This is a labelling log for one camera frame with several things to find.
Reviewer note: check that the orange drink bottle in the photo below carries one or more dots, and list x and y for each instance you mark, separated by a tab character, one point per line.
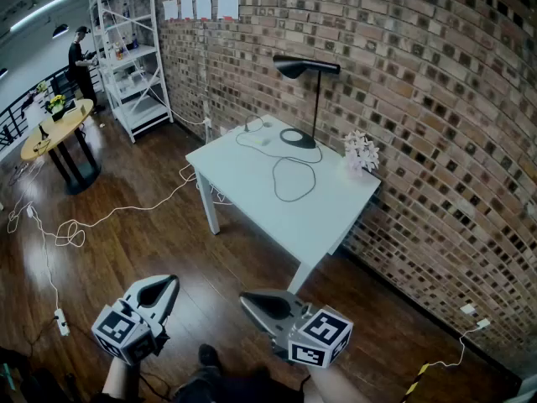
118	52

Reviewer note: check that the person's black shoe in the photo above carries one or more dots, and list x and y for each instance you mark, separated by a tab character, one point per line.
208	357

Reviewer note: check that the small white power strip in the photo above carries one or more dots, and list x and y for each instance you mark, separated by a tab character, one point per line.
63	322

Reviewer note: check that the black desk lamp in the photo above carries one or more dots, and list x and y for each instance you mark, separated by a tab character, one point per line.
289	67

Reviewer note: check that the yellow flowers in black pot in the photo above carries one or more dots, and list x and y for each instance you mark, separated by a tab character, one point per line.
56	101

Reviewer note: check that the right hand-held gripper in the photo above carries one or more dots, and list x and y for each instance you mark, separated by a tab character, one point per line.
319	338

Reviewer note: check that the person's right forearm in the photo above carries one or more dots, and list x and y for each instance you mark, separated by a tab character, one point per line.
335	386

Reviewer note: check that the yellow black hazard tape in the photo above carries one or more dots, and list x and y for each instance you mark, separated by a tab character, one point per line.
413	386

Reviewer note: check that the person's left forearm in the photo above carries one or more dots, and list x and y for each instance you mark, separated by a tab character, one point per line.
121	378

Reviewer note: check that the person's black clothing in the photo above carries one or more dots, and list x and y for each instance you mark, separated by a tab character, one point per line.
235	388

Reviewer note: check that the white table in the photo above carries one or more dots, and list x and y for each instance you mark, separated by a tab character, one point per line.
260	208

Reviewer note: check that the round wooden table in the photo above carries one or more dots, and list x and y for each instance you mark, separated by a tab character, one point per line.
63	130

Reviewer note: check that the white metal shelf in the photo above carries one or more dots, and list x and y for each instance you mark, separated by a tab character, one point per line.
134	53

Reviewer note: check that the black metal railing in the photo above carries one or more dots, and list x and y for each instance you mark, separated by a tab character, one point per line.
3	134

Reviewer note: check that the ceiling light strip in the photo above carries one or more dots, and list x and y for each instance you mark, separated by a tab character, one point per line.
40	11

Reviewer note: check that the pink flowers in white pot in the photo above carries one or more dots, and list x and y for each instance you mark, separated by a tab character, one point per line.
361	151

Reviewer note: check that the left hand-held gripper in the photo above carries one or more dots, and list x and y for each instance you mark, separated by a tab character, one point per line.
126	334

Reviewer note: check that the white wall plug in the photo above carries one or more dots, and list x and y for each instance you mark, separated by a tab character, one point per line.
482	322

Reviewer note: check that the blue bottle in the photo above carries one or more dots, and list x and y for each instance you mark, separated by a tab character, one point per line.
134	41

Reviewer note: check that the white panel on black stand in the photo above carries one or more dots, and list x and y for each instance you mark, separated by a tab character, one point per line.
34	116

